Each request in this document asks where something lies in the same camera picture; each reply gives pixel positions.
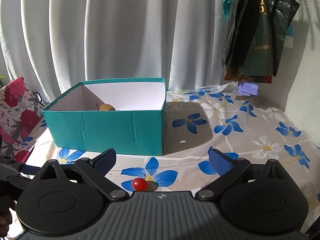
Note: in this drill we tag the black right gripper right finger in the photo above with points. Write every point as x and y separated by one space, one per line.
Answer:
229 171

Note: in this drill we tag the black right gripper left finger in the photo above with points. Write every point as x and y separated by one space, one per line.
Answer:
93 171

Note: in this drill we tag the cherry tomato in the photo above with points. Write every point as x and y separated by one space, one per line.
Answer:
139 184

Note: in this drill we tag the brown kiwi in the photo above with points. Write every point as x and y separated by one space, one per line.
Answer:
105 107

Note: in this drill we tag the person's hand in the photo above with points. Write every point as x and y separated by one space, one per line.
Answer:
6 204

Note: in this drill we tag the blue floral tablecloth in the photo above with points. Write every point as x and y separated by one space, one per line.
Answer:
195 121

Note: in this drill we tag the teal cardboard box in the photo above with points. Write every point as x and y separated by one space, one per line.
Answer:
136 127

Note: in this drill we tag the red floral gift bag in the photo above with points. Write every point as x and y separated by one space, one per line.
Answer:
21 111

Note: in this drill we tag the small purple box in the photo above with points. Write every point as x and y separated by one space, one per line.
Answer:
248 88

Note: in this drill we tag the green plant leaves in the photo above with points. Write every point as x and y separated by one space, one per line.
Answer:
3 80

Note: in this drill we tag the white curtain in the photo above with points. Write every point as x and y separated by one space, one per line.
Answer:
55 44

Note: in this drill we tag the dark green hanging bag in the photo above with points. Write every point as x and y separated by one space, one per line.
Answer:
255 38

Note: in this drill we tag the teal hanging bag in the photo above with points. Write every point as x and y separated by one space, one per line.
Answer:
228 2

